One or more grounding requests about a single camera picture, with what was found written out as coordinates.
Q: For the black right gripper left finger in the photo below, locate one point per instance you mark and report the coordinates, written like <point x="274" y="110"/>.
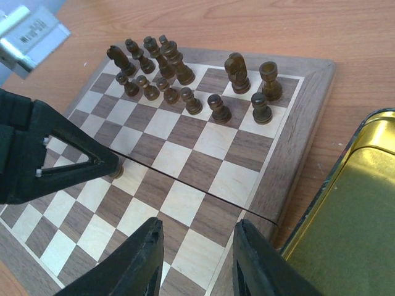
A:
<point x="134" y="268"/>

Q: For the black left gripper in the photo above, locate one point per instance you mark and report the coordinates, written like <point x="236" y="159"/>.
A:
<point x="25" y="124"/>

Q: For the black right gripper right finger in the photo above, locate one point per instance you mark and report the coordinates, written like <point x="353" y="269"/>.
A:
<point x="258" y="269"/>

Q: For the dark wooden knight piece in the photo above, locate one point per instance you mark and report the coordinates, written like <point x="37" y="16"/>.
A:
<point x="121" y="60"/>

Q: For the dark wooden bishop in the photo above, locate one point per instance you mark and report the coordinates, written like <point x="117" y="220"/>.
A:
<point x="146" y="65"/>

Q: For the dark wooden chess piece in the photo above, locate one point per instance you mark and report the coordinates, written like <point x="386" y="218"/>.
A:
<point x="151" y="45"/>

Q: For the dark wooden king piece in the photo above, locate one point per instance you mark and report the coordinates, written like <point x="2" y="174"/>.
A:
<point x="169" y="49"/>

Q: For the dark wooden rook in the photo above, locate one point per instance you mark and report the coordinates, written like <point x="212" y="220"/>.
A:
<point x="272" y="89"/>

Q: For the wooden folding chess board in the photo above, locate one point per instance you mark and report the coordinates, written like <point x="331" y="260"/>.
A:
<point x="195" y="175"/>

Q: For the gold tin tray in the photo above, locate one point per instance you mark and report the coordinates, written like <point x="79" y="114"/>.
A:
<point x="344" y="242"/>

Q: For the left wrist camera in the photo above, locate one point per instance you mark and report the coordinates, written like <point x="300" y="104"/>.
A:
<point x="28" y="37"/>

